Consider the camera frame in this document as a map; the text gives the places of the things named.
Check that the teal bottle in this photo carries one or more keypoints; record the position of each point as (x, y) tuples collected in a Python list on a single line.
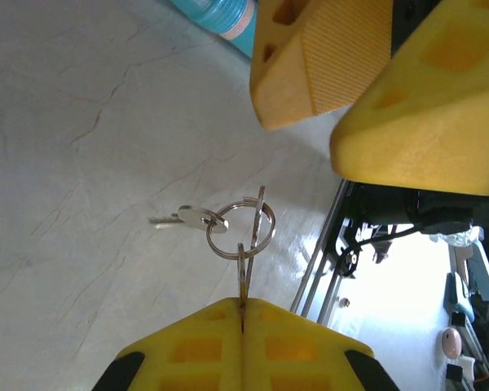
[(224, 20)]

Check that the aluminium front frame rail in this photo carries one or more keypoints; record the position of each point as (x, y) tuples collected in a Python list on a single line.
[(322, 252)]

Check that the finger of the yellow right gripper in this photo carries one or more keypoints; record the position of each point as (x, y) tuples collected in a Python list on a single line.
[(432, 134), (334, 53)]

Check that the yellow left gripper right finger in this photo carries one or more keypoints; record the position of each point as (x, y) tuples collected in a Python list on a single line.
[(293, 350)]

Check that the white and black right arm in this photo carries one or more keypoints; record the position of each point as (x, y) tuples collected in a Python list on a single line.
[(432, 207)]

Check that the pink computer mouse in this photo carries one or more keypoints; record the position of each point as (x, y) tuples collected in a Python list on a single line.
[(451, 343)]

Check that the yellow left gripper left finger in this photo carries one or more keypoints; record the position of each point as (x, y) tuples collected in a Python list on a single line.
[(187, 354)]

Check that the silver key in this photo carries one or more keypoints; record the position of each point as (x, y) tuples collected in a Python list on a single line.
[(241, 277), (261, 212), (195, 216)]

